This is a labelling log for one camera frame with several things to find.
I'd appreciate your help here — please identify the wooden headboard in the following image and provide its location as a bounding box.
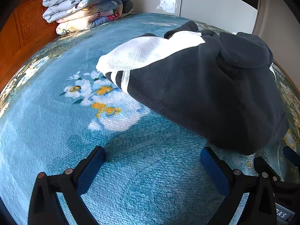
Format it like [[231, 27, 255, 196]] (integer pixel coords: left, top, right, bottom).
[[0, 0, 59, 94]]

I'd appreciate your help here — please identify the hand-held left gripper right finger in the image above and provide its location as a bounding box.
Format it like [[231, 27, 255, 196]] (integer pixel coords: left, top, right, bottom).
[[201, 147, 277, 225]]

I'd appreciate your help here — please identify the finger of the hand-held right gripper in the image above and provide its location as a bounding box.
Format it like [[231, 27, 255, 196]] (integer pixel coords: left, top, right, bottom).
[[254, 156, 282, 182], [282, 146, 300, 167]]

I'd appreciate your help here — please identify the floral folded quilt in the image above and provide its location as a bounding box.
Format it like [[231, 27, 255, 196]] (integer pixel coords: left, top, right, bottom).
[[56, 1, 124, 35]]

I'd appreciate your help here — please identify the black and white hoodie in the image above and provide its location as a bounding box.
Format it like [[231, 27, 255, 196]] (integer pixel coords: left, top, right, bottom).
[[96, 21, 289, 155]]

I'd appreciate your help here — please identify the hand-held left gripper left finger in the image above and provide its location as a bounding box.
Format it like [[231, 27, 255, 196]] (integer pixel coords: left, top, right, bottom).
[[28, 146, 106, 225]]

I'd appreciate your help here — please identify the blue floral blanket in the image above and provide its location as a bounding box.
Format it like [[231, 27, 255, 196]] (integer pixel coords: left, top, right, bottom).
[[0, 13, 300, 225]]

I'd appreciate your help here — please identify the white wardrobe with black stripe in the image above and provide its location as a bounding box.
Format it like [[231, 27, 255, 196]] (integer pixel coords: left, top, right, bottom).
[[131, 0, 261, 35]]

